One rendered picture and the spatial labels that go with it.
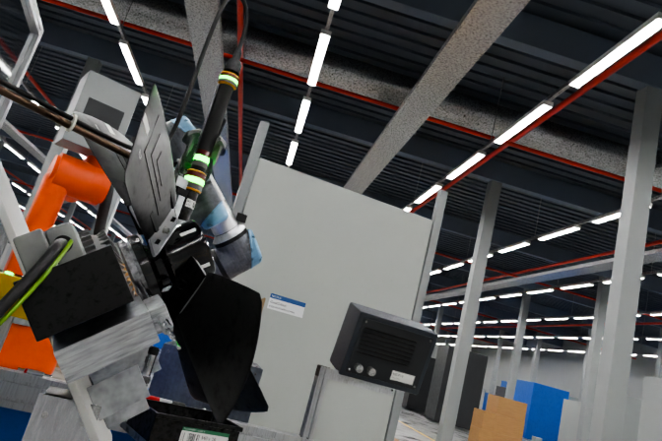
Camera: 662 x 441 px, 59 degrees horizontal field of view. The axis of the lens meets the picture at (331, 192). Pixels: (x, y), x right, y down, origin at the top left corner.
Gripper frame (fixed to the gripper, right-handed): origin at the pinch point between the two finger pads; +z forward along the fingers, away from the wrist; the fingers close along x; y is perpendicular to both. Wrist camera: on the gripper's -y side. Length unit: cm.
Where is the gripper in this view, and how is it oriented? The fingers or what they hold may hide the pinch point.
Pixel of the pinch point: (210, 134)
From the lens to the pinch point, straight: 131.3
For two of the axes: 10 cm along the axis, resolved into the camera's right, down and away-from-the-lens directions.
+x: -9.0, -3.3, -2.8
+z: 3.5, -1.8, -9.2
